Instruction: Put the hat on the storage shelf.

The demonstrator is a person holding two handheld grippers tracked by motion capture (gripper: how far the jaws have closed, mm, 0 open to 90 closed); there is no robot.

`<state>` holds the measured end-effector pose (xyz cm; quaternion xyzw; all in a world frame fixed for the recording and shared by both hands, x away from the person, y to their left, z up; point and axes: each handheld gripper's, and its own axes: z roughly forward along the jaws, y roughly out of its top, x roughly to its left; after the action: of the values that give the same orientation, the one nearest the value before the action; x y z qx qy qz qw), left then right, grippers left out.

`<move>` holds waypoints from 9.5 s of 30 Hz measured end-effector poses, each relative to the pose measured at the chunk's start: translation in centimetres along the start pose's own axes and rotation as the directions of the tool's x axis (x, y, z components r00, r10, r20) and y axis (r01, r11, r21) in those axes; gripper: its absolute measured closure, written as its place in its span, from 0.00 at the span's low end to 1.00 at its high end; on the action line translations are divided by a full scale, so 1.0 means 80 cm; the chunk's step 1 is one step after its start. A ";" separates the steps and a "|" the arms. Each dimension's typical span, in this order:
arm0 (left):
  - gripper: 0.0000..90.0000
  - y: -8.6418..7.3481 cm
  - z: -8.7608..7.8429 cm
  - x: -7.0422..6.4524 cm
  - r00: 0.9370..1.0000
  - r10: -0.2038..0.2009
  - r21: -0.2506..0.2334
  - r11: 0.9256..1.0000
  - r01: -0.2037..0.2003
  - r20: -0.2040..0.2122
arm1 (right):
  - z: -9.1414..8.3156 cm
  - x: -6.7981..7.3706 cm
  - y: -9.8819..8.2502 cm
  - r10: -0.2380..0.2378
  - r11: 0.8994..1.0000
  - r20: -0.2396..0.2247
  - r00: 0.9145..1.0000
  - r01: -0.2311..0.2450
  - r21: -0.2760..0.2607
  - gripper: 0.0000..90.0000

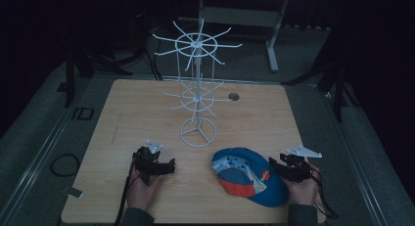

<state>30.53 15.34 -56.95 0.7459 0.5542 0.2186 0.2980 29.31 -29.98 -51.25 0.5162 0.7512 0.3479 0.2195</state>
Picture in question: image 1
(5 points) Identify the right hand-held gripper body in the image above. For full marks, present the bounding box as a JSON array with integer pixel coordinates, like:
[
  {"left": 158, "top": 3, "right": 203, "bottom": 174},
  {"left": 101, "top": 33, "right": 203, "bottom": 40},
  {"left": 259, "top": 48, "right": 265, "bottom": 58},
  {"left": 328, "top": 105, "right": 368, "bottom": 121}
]
[{"left": 279, "top": 144, "right": 323, "bottom": 184}]

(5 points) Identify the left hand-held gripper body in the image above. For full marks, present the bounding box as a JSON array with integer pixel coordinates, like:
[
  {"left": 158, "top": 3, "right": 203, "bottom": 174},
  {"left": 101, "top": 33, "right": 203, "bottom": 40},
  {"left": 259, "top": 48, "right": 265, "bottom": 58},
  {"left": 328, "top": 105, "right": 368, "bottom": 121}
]
[{"left": 131, "top": 139, "right": 164, "bottom": 187}]

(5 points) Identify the blue and orange cap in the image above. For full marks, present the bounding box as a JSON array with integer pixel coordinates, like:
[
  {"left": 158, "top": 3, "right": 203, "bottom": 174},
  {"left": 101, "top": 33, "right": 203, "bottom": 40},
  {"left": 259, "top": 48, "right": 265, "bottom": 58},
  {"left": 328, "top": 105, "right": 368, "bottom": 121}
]
[{"left": 210, "top": 147, "right": 290, "bottom": 208}]

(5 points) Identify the person's right hand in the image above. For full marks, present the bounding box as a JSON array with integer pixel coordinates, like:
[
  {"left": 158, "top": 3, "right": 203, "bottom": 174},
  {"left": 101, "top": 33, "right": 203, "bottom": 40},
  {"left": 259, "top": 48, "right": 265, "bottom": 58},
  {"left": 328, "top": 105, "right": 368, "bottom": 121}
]
[{"left": 283, "top": 162, "right": 322, "bottom": 207}]

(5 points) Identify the person's left hand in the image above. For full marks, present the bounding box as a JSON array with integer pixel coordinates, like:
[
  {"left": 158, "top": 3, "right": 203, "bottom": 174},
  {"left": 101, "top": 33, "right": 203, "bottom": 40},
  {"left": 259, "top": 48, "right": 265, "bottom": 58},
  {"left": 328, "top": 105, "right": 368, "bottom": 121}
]
[{"left": 125, "top": 168, "right": 164, "bottom": 212}]

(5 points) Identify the grey tape piece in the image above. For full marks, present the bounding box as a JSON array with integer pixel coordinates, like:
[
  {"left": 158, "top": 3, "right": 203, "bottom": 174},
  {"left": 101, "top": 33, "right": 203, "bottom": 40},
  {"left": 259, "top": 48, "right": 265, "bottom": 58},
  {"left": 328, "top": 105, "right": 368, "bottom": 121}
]
[{"left": 61, "top": 186, "right": 84, "bottom": 200}]

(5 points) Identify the black stand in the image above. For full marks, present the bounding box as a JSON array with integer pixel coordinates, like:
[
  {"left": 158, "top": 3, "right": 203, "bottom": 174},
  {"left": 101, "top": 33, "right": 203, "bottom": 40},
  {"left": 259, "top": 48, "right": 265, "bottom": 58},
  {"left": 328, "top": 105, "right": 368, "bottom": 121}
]
[
  {"left": 281, "top": 23, "right": 361, "bottom": 123},
  {"left": 55, "top": 10, "right": 164, "bottom": 110}
]

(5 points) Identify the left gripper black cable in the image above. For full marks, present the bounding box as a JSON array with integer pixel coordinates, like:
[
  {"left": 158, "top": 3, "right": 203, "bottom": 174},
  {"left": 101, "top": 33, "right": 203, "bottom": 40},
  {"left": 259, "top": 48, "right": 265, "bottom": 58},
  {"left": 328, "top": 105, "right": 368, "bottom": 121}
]
[{"left": 113, "top": 153, "right": 142, "bottom": 226}]

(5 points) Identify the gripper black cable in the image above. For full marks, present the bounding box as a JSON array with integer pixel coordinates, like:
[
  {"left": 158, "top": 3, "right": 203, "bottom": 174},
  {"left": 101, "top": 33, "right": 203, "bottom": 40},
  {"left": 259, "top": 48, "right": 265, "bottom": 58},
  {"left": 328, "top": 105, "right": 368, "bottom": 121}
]
[
  {"left": 113, "top": 153, "right": 142, "bottom": 226},
  {"left": 309, "top": 168, "right": 341, "bottom": 220}
]

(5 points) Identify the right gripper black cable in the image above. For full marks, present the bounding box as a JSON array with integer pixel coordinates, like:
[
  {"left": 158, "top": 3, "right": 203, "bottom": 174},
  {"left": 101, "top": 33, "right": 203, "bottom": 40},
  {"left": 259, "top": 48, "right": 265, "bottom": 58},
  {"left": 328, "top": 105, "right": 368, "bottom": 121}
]
[{"left": 309, "top": 168, "right": 341, "bottom": 220}]

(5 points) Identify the black rectangular floor frame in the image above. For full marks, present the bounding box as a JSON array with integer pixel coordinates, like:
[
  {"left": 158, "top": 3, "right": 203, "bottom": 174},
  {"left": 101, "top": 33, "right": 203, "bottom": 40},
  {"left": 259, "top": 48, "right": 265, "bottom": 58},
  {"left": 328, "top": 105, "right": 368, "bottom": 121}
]
[{"left": 70, "top": 107, "right": 96, "bottom": 121}]

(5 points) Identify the white wire display rack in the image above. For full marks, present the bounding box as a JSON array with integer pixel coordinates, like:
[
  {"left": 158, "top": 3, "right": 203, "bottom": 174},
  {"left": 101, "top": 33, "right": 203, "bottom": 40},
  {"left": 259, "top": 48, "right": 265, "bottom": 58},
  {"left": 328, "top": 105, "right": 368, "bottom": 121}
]
[{"left": 152, "top": 18, "right": 243, "bottom": 149}]

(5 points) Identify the black cable loop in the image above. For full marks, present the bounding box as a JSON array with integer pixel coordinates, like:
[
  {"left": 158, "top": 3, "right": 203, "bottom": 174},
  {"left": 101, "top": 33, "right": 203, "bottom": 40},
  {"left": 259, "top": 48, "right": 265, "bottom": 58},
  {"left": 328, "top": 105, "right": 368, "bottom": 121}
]
[{"left": 49, "top": 153, "right": 81, "bottom": 178}]

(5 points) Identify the grey metal desk frame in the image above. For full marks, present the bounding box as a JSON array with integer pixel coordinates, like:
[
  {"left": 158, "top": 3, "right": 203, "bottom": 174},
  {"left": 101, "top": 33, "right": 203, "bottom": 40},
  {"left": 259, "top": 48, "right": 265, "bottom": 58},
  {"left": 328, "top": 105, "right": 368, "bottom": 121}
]
[{"left": 197, "top": 0, "right": 292, "bottom": 73}]

